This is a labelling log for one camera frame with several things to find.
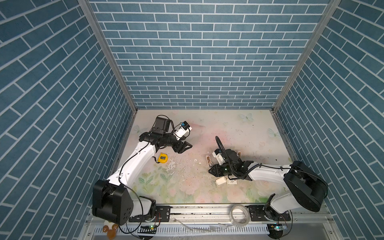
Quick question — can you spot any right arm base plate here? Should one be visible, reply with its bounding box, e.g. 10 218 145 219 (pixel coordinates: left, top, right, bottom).
246 205 291 222

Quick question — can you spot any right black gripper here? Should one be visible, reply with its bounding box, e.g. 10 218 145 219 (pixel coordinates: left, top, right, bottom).
206 163 236 177

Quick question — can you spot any plush panda toy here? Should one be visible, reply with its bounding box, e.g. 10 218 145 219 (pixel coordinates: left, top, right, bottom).
103 221 119 240

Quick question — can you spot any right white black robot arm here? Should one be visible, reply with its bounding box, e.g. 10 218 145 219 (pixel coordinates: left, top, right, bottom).
207 149 329 220

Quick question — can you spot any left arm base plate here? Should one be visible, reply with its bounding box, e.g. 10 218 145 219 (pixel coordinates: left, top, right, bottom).
129 206 172 223

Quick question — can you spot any white staple box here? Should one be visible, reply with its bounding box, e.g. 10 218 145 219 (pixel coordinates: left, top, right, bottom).
215 177 228 186

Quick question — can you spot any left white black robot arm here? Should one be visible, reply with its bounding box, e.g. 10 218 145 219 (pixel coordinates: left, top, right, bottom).
92 132 192 226

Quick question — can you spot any white slotted cable duct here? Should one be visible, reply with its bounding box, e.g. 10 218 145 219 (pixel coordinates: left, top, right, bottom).
92 224 270 236

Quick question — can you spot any yellow tape measure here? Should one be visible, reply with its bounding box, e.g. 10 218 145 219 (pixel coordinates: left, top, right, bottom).
158 153 168 164

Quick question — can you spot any white staple box sleeve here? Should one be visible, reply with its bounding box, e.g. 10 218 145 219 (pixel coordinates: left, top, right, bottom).
227 179 237 185

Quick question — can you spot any aluminium front rail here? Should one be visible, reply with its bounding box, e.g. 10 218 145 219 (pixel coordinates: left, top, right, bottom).
142 204 334 225

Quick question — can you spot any clear tape roll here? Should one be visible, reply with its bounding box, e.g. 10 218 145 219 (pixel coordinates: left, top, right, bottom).
229 204 251 228

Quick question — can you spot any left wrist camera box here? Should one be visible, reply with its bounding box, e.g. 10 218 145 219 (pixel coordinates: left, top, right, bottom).
174 121 192 140

